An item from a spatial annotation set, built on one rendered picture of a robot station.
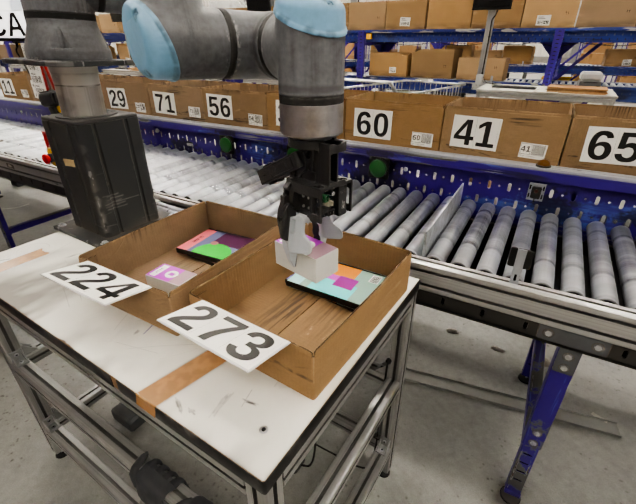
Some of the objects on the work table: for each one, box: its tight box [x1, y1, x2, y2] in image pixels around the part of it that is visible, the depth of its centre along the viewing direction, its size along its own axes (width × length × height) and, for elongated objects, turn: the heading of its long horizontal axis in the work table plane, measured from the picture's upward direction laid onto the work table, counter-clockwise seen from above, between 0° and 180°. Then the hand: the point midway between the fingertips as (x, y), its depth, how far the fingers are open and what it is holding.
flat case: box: [176, 228, 255, 263], centre depth 102 cm, size 14×19×2 cm
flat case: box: [286, 262, 387, 309], centre depth 88 cm, size 14×19×2 cm
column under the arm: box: [41, 109, 172, 247], centre depth 113 cm, size 26×26×33 cm
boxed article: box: [145, 264, 197, 296], centre depth 87 cm, size 6×10×5 cm, turn 63°
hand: (304, 252), depth 67 cm, fingers closed on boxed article, 6 cm apart
